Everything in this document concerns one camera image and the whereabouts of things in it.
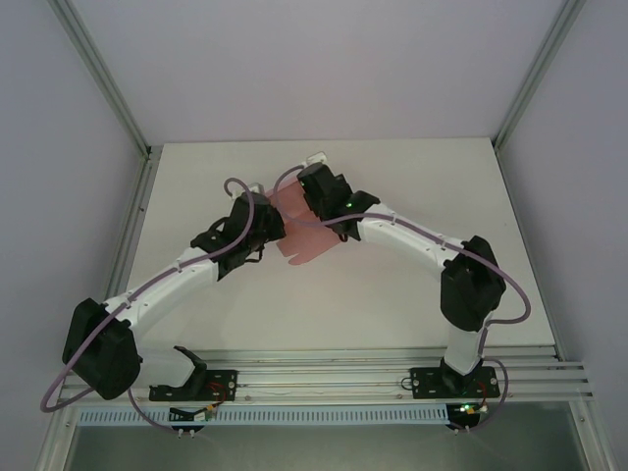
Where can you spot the pink cloth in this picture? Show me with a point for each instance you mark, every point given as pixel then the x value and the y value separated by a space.
pixel 304 245

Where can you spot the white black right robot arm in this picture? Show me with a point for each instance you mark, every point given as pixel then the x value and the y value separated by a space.
pixel 471 284

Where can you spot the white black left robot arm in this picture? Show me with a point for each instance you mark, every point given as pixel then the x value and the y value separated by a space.
pixel 162 294

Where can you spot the grey metal sheet panel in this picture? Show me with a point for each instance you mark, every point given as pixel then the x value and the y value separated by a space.
pixel 319 451

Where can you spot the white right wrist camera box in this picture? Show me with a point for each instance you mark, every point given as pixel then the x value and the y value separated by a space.
pixel 316 158

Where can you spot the aluminium table side rail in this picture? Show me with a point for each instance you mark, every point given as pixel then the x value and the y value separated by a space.
pixel 139 196

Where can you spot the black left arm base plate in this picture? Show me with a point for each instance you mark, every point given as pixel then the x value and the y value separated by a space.
pixel 223 385

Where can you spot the aluminium mounting rail base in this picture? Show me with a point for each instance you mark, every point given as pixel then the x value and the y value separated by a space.
pixel 319 378

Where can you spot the aluminium frame post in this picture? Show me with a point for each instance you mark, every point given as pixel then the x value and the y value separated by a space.
pixel 537 73
pixel 104 73

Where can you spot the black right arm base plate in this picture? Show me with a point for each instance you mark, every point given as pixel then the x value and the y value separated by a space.
pixel 424 385

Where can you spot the aluminium frame leg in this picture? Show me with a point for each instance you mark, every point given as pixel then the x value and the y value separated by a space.
pixel 54 441
pixel 596 441

